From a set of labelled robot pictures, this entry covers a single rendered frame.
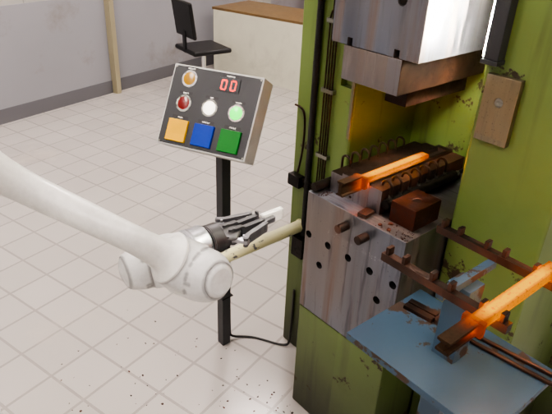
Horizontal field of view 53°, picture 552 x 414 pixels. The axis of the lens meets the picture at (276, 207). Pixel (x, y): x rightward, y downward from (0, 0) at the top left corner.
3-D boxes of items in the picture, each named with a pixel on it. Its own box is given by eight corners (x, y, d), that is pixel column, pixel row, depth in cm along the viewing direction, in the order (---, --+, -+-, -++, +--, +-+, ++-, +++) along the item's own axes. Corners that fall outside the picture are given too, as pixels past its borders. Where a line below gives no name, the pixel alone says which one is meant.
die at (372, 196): (379, 214, 162) (382, 189, 158) (329, 189, 175) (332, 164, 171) (460, 177, 187) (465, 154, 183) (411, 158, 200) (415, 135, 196)
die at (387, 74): (396, 96, 145) (402, 60, 141) (340, 78, 158) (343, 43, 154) (483, 72, 170) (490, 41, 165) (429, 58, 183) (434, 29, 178)
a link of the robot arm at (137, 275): (177, 267, 133) (207, 278, 123) (117, 292, 124) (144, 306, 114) (167, 224, 130) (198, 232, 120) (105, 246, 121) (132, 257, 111)
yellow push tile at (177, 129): (183, 142, 187) (188, 120, 187) (164, 138, 189) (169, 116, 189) (185, 143, 189) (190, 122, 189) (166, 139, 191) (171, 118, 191)
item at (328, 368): (365, 465, 194) (383, 365, 171) (292, 397, 218) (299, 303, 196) (456, 388, 227) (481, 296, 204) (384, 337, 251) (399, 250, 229)
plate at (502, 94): (504, 149, 139) (522, 81, 131) (472, 137, 145) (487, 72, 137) (508, 146, 141) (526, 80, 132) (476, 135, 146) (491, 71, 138)
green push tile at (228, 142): (235, 154, 180) (240, 132, 180) (215, 149, 183) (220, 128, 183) (237, 155, 182) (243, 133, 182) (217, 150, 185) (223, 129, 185)
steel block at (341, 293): (383, 365, 171) (406, 243, 149) (299, 303, 196) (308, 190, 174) (482, 296, 204) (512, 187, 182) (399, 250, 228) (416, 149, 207)
